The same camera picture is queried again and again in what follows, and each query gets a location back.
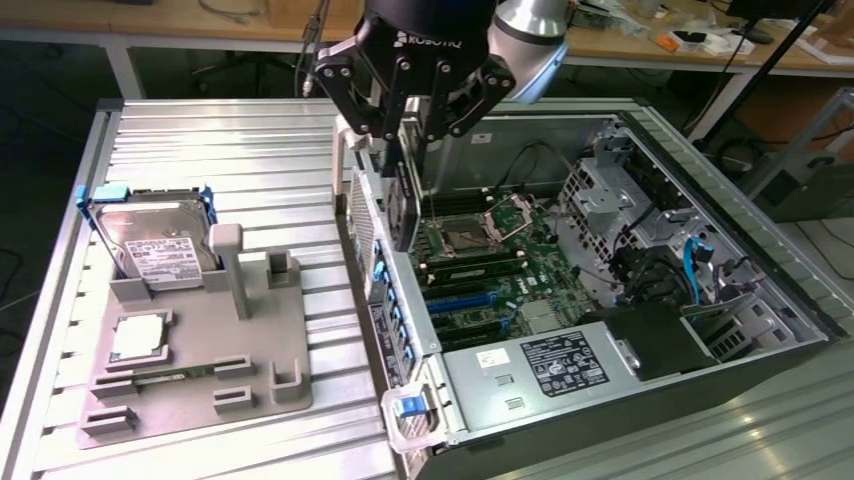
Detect white plastic part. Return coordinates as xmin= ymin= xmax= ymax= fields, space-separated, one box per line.
xmin=670 ymin=29 xmax=757 ymax=56

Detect black monitor base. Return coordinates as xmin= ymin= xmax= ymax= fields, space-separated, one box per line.
xmin=723 ymin=0 xmax=835 ymax=20

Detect black plastic fan shroud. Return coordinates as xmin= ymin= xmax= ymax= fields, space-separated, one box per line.
xmin=578 ymin=304 xmax=723 ymax=384

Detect green motherboard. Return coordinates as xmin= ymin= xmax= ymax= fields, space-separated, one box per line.
xmin=392 ymin=192 xmax=602 ymax=351

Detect grey power supply unit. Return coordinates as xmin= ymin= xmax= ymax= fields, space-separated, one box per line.
xmin=436 ymin=319 xmax=646 ymax=434

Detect aluminium frame stand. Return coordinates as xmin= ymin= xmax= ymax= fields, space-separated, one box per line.
xmin=739 ymin=87 xmax=854 ymax=201

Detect perforated metal disk bay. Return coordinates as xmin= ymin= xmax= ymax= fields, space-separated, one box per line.
xmin=556 ymin=117 xmax=709 ymax=251

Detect slanted metal disk bay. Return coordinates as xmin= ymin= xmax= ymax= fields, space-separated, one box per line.
xmin=678 ymin=292 xmax=813 ymax=364

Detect black office chair base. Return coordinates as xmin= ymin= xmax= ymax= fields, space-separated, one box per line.
xmin=191 ymin=49 xmax=316 ymax=99

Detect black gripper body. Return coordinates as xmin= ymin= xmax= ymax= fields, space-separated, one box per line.
xmin=352 ymin=0 xmax=499 ymax=107

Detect blue disk wire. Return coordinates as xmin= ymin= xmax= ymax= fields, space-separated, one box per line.
xmin=679 ymin=234 xmax=717 ymax=307

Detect wooden desk white frame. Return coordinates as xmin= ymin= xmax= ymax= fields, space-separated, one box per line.
xmin=0 ymin=0 xmax=854 ymax=144

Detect black graphics card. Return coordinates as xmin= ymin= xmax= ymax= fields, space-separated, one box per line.
xmin=383 ymin=97 xmax=432 ymax=252

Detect green circuit board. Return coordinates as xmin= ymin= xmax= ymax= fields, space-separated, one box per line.
xmin=571 ymin=2 xmax=612 ymax=29

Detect silver chipset heat sink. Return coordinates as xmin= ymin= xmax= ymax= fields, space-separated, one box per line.
xmin=519 ymin=299 xmax=568 ymax=336

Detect metal socket cover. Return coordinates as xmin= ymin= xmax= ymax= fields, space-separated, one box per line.
xmin=480 ymin=193 xmax=539 ymax=236

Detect black labelled RAM stick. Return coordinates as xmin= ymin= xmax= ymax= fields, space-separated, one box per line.
xmin=423 ymin=257 xmax=528 ymax=286

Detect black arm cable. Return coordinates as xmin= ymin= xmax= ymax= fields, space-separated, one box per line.
xmin=296 ymin=0 xmax=334 ymax=99

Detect blue expansion slot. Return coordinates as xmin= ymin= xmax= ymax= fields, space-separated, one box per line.
xmin=426 ymin=293 xmax=499 ymax=315

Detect open black PC case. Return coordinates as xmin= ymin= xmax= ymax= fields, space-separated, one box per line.
xmin=330 ymin=98 xmax=854 ymax=480

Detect grey plastic parts rack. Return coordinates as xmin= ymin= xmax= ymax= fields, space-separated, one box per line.
xmin=76 ymin=219 xmax=316 ymax=451

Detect dark grey box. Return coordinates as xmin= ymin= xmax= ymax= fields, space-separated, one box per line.
xmin=759 ymin=155 xmax=854 ymax=224

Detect blue case latch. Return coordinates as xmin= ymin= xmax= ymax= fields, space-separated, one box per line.
xmin=391 ymin=395 xmax=428 ymax=417

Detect green RAM stick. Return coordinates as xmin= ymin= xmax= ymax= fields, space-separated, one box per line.
xmin=132 ymin=363 xmax=219 ymax=385

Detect silver CPU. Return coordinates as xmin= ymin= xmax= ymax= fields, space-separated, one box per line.
xmin=109 ymin=315 xmax=168 ymax=362

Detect black wire bundle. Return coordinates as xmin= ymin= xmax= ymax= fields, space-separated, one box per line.
xmin=610 ymin=243 xmax=688 ymax=307

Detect black tripod pole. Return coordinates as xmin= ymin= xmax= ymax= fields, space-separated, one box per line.
xmin=739 ymin=0 xmax=839 ymax=131

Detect black expansion slot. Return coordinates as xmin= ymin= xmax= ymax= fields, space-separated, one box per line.
xmin=431 ymin=318 xmax=503 ymax=339
xmin=438 ymin=330 xmax=510 ymax=352

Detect grey network cable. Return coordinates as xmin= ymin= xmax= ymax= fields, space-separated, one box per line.
xmin=197 ymin=0 xmax=267 ymax=25

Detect hard disk in blue carrier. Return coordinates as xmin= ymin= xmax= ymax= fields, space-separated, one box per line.
xmin=71 ymin=183 xmax=221 ymax=291

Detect CPU socket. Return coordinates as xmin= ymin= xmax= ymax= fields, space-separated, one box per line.
xmin=432 ymin=214 xmax=499 ymax=259

